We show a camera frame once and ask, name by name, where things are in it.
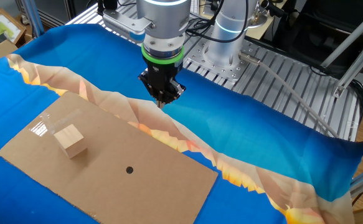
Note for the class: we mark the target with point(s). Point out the beige desk board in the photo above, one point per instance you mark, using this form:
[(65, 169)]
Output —
[(268, 31)]

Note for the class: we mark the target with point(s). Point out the small wooden block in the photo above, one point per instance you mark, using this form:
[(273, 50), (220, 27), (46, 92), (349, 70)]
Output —
[(70, 140)]

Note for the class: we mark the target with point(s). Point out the white keyboard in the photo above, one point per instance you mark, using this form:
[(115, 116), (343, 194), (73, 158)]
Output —
[(194, 6)]

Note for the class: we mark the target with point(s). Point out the blue aluminium post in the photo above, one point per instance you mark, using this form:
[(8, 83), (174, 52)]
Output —
[(33, 18)]

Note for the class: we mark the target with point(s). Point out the dark cabinet panel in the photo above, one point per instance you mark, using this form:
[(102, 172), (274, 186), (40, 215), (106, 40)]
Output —
[(72, 9)]

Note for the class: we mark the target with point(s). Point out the black bulky equipment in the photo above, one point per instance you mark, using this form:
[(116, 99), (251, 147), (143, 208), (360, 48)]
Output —
[(324, 28)]

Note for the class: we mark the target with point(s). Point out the brown cardboard sheet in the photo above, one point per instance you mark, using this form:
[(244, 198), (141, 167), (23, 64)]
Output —
[(137, 193)]

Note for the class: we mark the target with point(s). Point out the blue mountain print cloth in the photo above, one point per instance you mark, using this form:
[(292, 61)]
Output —
[(262, 130)]

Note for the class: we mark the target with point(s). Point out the thin grey diagonal bar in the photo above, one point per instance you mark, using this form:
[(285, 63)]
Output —
[(350, 35)]

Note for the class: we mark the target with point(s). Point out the wooden picture frame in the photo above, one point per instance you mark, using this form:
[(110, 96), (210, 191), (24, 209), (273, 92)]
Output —
[(0, 28)]

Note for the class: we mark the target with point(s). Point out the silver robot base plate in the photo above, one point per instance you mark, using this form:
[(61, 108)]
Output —
[(231, 74)]

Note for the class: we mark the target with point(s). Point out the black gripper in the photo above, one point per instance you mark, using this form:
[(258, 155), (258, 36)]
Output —
[(161, 76)]

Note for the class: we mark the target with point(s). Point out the black clamp mount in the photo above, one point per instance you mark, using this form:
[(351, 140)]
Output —
[(271, 7)]

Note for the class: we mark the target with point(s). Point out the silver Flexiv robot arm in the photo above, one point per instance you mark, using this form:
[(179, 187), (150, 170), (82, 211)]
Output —
[(164, 15)]

